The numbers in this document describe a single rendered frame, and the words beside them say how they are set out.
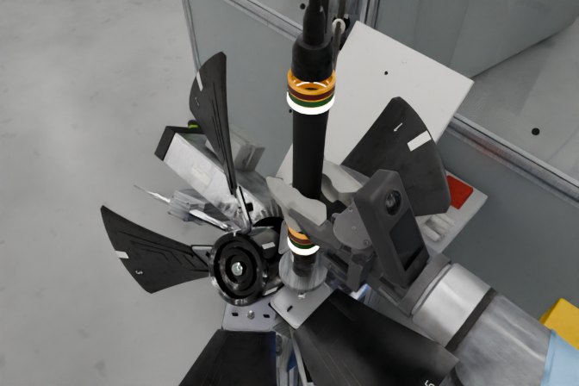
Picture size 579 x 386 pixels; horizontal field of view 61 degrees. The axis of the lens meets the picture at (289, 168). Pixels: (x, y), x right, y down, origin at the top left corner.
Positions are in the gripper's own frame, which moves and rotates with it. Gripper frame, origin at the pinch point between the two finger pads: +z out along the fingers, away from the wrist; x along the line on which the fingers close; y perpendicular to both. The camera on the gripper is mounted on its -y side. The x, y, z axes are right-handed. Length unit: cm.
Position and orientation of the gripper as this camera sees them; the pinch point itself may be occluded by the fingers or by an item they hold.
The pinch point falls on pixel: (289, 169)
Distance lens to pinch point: 57.1
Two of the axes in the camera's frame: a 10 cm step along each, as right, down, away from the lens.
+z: -7.2, -5.4, 4.3
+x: 6.9, -5.6, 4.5
